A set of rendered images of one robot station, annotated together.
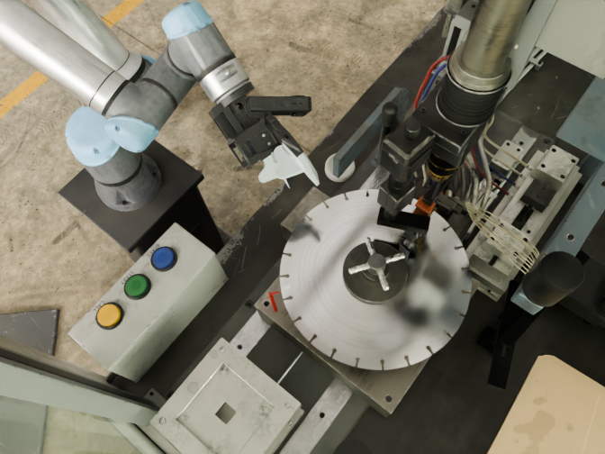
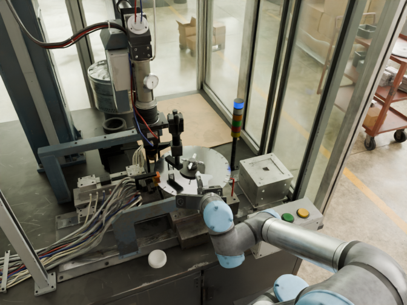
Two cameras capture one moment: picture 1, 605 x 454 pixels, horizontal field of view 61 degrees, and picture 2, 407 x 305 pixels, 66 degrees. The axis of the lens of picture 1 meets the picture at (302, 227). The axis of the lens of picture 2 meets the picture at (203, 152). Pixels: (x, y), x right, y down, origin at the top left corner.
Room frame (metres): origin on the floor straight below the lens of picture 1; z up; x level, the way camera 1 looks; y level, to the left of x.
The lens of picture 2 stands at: (1.18, 0.33, 1.86)
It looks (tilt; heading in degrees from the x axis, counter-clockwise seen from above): 39 degrees down; 204
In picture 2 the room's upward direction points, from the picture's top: 1 degrees clockwise
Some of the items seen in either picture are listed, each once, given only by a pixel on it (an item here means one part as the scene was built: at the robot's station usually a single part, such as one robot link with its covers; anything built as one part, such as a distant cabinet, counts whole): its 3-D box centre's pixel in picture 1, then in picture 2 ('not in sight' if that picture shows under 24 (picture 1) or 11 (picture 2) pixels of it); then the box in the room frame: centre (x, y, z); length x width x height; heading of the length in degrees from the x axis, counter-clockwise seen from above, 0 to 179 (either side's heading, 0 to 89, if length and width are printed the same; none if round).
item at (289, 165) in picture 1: (291, 167); (204, 177); (0.44, 0.01, 1.08); 0.09 x 0.06 x 0.03; 33
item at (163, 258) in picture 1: (164, 258); not in sight; (0.38, 0.27, 0.90); 0.04 x 0.04 x 0.02
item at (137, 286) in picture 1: (137, 286); (287, 218); (0.33, 0.32, 0.90); 0.04 x 0.04 x 0.02
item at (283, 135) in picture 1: (284, 141); (200, 186); (0.49, 0.02, 1.09); 0.09 x 0.02 x 0.05; 33
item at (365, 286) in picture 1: (374, 269); (192, 167); (0.29, -0.12, 0.96); 0.11 x 0.11 x 0.03
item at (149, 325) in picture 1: (155, 303); (282, 227); (0.32, 0.31, 0.82); 0.28 x 0.11 x 0.15; 136
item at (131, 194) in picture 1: (122, 172); not in sight; (0.65, 0.40, 0.80); 0.15 x 0.15 x 0.10
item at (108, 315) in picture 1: (110, 315); (303, 213); (0.28, 0.37, 0.90); 0.04 x 0.04 x 0.02
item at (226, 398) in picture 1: (232, 416); (263, 180); (0.09, 0.16, 0.82); 0.18 x 0.18 x 0.15; 46
